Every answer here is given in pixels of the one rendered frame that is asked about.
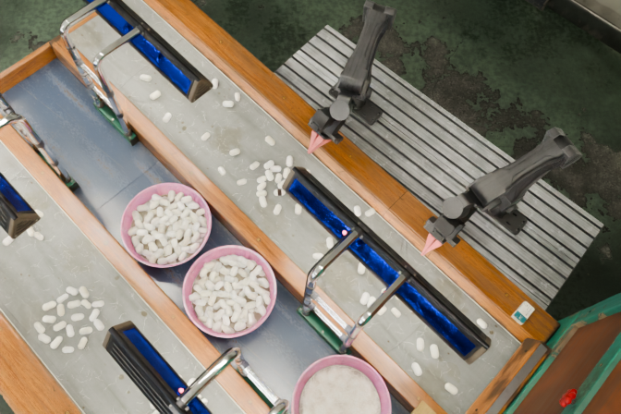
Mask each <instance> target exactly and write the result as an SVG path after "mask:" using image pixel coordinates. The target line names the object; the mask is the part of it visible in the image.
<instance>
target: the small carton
mask: <svg viewBox="0 0 621 414"><path fill-rule="evenodd" d="M534 311H535V309H534V308H533V307H532V306H531V305H530V304H529V303H528V302H527V301H526V300H525V301H524V302H522V304H521V305H520V306H519V307H518V308H517V310H516V311H515V312H514V313H513V315H512V316H511V317H512V318H513V319H514V320H515V321H516V322H517V323H519V324H520V325H521V324H523V323H524V322H525V321H526V320H527V319H528V318H529V317H530V315H531V314H532V313H533V312H534Z"/></svg>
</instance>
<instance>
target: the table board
mask: <svg viewBox="0 0 621 414"><path fill-rule="evenodd" d="M96 16H98V15H97V14H96V13H95V12H93V13H92V14H90V15H89V16H88V17H86V18H85V19H83V20H82V21H80V22H78V23H77V24H75V25H74V26H72V27H71V28H70V29H69V30H68V34H69V33H71V32H72V31H74V30H76V29H77V28H79V27H80V26H82V25H83V24H85V23H86V22H88V21H89V20H91V19H93V18H95V17H96ZM56 58H57V57H56V55H55V52H54V50H53V49H52V47H51V45H50V43H49V42H48V43H46V44H45V45H43V46H41V47H40V48H38V49H37V50H35V51H34V52H32V53H31V54H29V55H27V56H26V57H24V58H23V59H21V60H19V61H18V62H17V63H16V64H14V65H13V66H11V67H9V68H8V69H6V70H5V71H3V72H1V73H0V93H2V94H3V93H4V92H6V91H8V90H9V89H11V88H12V87H14V86H15V85H17V84H18V83H20V82H21V81H23V80H24V79H25V78H27V77H28V76H30V75H31V74H33V73H34V72H36V71H37V70H39V69H40V68H42V67H44V66H45V65H47V64H48V63H50V62H51V61H53V60H54V59H56ZM57 59H58V58H57Z"/></svg>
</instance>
